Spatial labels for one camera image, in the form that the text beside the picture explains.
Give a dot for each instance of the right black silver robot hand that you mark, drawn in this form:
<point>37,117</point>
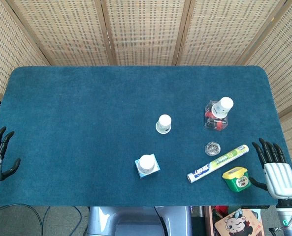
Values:
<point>280,177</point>

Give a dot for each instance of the white printed paper cup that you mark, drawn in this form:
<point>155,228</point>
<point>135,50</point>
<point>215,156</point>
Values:
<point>164,123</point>
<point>146,163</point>
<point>223,105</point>

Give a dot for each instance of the green tub with yellow lid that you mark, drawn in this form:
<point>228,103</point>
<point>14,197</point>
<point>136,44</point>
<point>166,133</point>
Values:
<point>235,179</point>

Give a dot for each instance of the cartoon printed cardboard box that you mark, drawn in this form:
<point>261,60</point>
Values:
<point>236,223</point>

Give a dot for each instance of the cling film roll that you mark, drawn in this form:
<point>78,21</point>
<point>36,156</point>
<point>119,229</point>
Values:
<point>217,163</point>

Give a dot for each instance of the round clear paperclip tin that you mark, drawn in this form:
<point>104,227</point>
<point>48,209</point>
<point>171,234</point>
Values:
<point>212,148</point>

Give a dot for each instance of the clear box of red clips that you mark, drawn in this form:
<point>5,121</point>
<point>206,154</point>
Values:
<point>216,123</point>

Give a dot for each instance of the dark teal table mat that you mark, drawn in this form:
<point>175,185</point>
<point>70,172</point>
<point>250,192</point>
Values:
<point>86,123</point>

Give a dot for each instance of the light blue cardboard box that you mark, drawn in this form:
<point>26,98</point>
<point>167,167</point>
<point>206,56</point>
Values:
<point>156,166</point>

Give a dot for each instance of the grey robot torso base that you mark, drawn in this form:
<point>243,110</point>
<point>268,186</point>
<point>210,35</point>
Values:
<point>136,221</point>

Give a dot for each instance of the woven bamboo folding screen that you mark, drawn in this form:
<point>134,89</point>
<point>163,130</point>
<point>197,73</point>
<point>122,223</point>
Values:
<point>145,32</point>

